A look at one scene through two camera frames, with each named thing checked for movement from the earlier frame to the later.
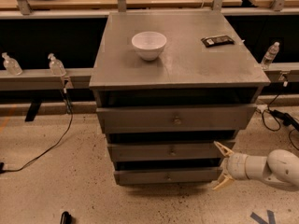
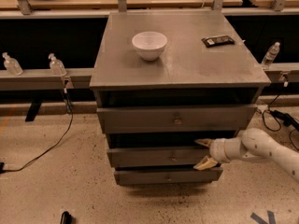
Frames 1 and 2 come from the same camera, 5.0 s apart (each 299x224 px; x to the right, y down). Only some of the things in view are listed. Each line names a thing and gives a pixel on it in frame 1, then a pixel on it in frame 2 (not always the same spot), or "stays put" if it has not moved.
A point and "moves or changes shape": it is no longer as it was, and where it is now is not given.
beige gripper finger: x=223 y=178 -> x=205 y=163
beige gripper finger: x=225 y=150 -> x=205 y=141
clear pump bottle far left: x=11 y=65 stays put
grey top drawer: x=179 y=119 stays put
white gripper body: x=235 y=166 -> x=218 y=150
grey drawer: x=168 y=151 moves or changes shape
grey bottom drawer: x=167 y=175 stays put
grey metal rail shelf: x=80 y=77 stays put
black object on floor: x=65 y=217 stays put
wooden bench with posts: x=99 y=0 stays put
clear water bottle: x=269 y=55 stays put
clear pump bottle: x=56 y=66 stays put
